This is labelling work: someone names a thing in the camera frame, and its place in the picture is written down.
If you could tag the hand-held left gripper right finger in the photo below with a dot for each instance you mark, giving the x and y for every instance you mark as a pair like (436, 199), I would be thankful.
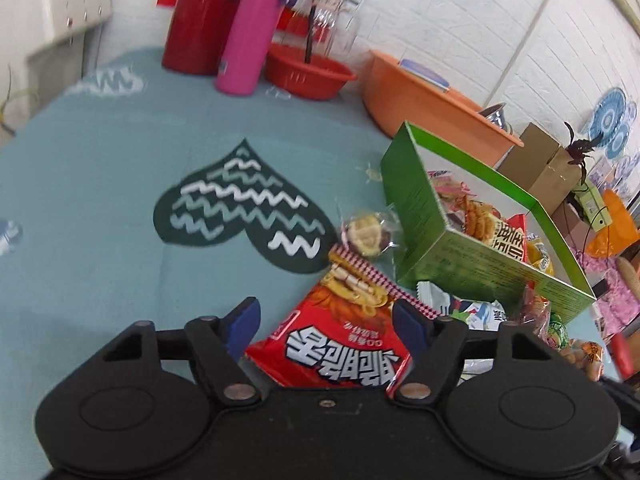
(410, 322)

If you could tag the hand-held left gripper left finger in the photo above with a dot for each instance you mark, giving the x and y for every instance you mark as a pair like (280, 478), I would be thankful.
(247, 317)

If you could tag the dark blue zigzag-edged packet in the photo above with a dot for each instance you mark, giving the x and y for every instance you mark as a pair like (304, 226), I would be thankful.
(465, 307)

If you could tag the orange-edged clear snack packet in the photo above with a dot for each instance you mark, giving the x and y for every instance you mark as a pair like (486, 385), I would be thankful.
(585, 360)

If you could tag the red checker-edged snack packet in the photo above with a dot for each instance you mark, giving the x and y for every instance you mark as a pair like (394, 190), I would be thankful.
(340, 345)

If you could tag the green snack packet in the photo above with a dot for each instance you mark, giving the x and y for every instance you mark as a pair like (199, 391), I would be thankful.
(557, 332)

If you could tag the green cardboard box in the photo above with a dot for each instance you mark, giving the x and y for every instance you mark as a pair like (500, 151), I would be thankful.
(415, 210)

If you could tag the clear noodle snack packet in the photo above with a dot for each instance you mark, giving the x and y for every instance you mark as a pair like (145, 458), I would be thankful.
(477, 220)

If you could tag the clear sausage packet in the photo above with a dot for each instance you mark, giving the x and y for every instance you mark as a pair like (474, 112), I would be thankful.
(535, 305)

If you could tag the pink snack packet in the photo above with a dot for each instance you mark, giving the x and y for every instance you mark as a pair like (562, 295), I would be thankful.
(447, 190)

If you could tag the large yellow snack bag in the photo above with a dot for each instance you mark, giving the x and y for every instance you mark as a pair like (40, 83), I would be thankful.
(540, 255)

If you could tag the red stool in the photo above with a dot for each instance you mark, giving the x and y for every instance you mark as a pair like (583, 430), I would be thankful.
(625, 355)

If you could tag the clear-wrapped round cookie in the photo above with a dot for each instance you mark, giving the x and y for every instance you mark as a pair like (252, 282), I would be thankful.
(367, 235)

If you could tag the pink floral cloth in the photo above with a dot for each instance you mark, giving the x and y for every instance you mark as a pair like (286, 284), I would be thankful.
(617, 300)

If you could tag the orange bag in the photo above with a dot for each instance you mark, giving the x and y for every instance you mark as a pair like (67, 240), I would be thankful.
(617, 225)

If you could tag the small green box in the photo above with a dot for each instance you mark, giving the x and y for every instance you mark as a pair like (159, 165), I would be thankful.
(592, 205)

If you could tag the large cardboard box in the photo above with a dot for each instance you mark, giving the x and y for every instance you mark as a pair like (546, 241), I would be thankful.
(535, 160)

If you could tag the blue printed tablecloth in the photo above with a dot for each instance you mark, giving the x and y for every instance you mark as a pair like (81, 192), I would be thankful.
(100, 160)

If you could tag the orange plastic basin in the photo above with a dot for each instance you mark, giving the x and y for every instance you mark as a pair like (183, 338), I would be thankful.
(415, 105)

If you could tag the metal bowl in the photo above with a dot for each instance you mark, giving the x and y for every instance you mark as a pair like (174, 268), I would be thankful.
(497, 117)

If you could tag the purple-leaved plant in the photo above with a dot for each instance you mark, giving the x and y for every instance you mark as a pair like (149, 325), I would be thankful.
(580, 150)

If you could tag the red plastic basin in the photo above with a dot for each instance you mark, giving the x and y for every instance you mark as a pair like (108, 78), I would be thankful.
(310, 80)

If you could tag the blue plate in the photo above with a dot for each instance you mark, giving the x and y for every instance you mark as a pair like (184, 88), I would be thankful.
(425, 72)

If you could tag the pink bottle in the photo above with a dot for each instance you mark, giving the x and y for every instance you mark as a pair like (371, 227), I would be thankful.
(250, 35)

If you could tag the red thermos jug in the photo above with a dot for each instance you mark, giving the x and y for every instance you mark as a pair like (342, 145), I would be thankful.
(200, 25)

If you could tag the glass pitcher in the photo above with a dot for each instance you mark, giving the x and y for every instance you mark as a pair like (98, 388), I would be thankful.
(330, 15)

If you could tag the white machine with screen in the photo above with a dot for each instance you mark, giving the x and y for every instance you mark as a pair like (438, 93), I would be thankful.
(75, 5)

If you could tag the blue round wall decoration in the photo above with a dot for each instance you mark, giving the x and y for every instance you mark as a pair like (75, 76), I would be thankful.
(607, 115)

